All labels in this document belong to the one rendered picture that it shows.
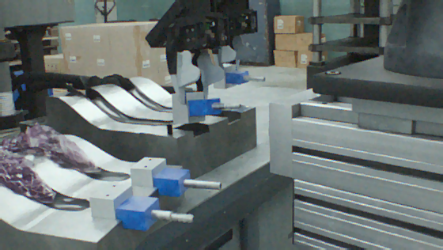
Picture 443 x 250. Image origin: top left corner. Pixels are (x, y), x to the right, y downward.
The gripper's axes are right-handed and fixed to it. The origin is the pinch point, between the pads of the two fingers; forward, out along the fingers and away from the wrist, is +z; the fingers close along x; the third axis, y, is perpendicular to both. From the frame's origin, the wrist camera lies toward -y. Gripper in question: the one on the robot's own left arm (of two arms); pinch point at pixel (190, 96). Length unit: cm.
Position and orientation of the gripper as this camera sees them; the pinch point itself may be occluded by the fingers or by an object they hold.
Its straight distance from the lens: 85.7
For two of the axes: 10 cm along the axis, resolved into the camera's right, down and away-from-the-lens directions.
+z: 0.8, 9.9, 0.7
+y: 8.1, -0.2, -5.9
